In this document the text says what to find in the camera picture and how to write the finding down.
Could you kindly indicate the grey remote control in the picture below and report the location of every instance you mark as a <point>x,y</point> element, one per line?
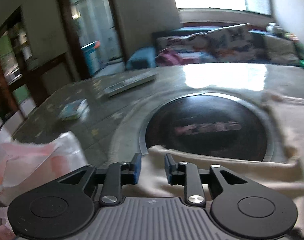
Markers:
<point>130,83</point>

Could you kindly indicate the upright butterfly pillow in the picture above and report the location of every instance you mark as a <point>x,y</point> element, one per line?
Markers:
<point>232,44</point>

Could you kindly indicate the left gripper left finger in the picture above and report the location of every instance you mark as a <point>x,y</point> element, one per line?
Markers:
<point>118,175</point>

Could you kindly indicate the blue tissue pack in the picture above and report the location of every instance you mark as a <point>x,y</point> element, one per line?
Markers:
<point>74,110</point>

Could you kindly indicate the panda plush toy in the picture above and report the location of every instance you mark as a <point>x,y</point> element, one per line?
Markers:
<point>275,29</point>

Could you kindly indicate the pink white plastic bag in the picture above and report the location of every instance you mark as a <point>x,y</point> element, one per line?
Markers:
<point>25,166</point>

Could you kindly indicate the pink cloth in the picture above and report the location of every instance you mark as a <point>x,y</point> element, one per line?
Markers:
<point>169,57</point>

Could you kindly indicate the flat butterfly pillow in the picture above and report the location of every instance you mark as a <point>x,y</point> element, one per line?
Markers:
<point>197,42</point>

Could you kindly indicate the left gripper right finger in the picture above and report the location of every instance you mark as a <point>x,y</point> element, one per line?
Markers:
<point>187,175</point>

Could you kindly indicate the round black induction cooktop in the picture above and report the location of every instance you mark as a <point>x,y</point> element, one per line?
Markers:
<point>208,125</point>

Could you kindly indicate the grey cushion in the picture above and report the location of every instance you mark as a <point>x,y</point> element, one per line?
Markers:
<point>280,51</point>

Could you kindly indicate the blue cabinet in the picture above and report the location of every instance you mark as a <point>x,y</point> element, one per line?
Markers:
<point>92,58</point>

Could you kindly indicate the blue corner sofa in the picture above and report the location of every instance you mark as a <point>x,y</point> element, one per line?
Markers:
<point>145,57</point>

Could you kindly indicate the cream sweater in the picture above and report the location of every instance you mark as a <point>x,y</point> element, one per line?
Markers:
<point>286,178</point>

